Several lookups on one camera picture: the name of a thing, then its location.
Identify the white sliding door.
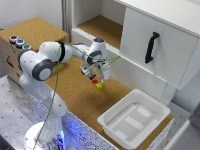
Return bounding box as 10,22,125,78
119,6,200,90

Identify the yellow block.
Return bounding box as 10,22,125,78
95,83,104,92

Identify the red button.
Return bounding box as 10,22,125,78
9,35,19,45

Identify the green button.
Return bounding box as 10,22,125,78
21,43,33,52

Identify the white cabinet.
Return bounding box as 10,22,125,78
61,0,200,107

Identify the white plastic box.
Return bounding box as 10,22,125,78
96,88,172,150

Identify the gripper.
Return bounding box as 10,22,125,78
80,62,110,83

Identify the green cable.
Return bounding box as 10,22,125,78
32,41,121,150

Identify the black door handle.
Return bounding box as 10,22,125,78
144,31,160,65

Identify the blue button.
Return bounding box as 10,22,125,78
15,38,26,48

